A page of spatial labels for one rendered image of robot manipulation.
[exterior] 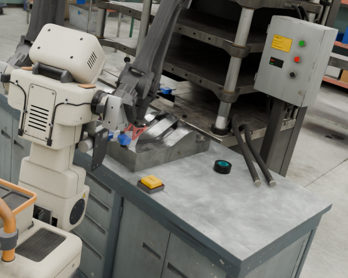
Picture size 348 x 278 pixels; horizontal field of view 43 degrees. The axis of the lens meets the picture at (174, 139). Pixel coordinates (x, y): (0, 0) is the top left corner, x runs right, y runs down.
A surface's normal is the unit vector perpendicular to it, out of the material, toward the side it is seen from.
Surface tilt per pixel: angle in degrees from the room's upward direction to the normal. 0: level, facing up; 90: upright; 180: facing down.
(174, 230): 90
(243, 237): 0
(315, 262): 0
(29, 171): 82
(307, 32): 90
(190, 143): 90
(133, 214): 90
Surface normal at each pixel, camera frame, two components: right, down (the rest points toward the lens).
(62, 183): -0.33, 0.18
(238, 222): 0.18, -0.90
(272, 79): -0.69, 0.17
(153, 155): 0.71, 0.39
